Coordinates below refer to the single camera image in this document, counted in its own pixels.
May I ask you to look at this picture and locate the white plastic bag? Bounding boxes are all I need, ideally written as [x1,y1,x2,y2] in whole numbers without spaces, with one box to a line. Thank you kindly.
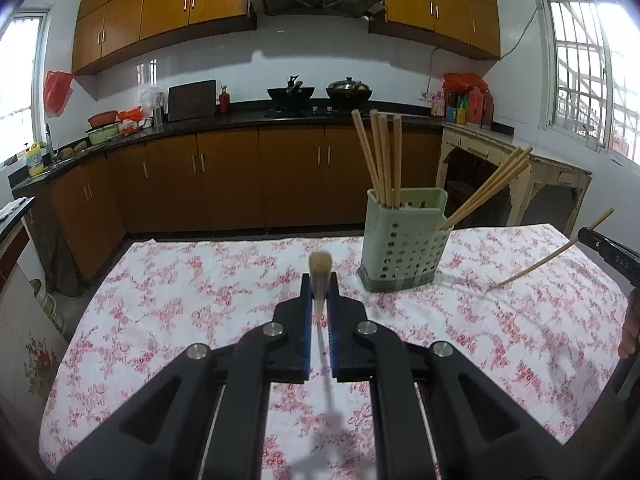
[139,86,166,116]

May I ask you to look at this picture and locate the floral printed white panel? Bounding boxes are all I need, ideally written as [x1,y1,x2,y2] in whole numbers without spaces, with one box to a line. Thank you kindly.
[0,260,71,407]

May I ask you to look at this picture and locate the white bucket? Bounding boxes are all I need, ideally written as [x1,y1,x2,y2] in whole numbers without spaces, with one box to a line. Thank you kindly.
[30,279,69,334]

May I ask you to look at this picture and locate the plain window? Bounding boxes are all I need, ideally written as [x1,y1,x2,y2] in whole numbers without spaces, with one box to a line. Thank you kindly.
[0,10,51,167]

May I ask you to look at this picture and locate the cream wooden side table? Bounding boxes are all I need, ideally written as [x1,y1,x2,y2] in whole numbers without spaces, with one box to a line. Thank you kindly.
[436,122,594,241]

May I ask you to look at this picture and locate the black kitchen countertop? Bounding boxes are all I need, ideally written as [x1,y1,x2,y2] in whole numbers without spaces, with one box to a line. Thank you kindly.
[10,100,446,186]

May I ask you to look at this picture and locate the black lidded wok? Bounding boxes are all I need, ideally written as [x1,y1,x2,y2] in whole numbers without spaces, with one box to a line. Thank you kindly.
[325,76,374,100]

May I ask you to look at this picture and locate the person's right hand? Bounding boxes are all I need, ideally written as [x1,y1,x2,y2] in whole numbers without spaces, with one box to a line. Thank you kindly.
[618,290,640,360]

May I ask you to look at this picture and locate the red hanging plastic bag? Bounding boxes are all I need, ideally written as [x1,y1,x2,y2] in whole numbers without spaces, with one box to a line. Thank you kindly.
[44,70,75,118]

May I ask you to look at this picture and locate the red side cabinet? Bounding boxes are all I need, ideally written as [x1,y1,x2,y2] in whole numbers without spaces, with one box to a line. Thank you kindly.
[0,196,37,291]

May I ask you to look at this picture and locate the brown lower kitchen cabinets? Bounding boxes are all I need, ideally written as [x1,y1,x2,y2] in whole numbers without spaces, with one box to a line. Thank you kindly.
[10,125,444,296]

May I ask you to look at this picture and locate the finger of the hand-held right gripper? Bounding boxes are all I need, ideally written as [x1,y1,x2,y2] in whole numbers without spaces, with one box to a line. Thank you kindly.
[577,226,640,289]

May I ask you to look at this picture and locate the dark cutting board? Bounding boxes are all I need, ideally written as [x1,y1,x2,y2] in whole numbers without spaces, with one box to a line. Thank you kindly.
[167,79,217,123]

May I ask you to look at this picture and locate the brown upper cabinets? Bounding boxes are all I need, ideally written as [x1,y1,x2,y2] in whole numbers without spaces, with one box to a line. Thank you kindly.
[71,0,257,76]
[369,0,502,61]

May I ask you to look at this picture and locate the orange plastic bag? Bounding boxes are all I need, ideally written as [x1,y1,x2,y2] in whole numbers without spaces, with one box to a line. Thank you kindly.
[117,106,146,134]

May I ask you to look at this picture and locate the red basin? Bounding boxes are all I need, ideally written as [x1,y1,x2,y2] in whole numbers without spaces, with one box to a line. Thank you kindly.
[87,110,120,129]

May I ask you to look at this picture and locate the green perforated utensil holder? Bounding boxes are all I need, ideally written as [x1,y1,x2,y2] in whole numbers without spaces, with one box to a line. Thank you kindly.
[357,187,455,292]

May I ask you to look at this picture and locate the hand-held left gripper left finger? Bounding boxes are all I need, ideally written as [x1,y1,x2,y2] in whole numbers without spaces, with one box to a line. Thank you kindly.
[56,272,312,480]

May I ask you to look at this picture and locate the barred window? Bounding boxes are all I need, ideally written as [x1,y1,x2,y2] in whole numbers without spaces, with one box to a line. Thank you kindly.
[534,0,640,162]

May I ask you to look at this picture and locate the yellow detergent bottle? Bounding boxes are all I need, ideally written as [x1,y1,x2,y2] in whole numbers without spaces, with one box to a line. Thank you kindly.
[25,141,47,178]

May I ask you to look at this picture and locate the gas stove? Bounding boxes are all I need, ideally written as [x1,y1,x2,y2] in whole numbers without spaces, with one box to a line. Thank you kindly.
[263,102,376,121]

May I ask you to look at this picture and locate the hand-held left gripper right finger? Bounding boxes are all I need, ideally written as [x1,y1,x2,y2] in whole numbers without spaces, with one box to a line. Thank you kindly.
[327,272,584,480]

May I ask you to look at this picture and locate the green basin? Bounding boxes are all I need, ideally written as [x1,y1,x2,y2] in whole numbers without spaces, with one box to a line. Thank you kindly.
[86,123,122,146]

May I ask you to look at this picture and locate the red floral tablecloth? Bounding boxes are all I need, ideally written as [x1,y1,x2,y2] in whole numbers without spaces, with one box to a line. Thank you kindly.
[39,222,636,480]

